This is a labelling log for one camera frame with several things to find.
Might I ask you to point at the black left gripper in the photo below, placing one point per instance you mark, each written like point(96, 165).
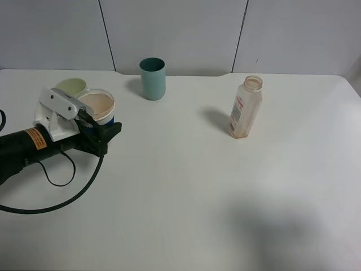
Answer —
point(33, 145)

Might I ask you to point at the glass cup with blue sleeve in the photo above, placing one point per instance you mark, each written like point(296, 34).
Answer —
point(101, 102)

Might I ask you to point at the clear plastic drink bottle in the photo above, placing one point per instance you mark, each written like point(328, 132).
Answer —
point(246, 105)

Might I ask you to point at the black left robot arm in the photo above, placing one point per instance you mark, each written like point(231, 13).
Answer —
point(5, 169)

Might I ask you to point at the pale green plastic cup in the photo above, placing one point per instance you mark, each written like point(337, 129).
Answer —
point(73, 86)

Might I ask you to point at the teal plastic cup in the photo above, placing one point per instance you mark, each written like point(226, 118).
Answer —
point(153, 77)

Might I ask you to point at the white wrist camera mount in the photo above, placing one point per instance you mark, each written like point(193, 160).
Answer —
point(57, 111)

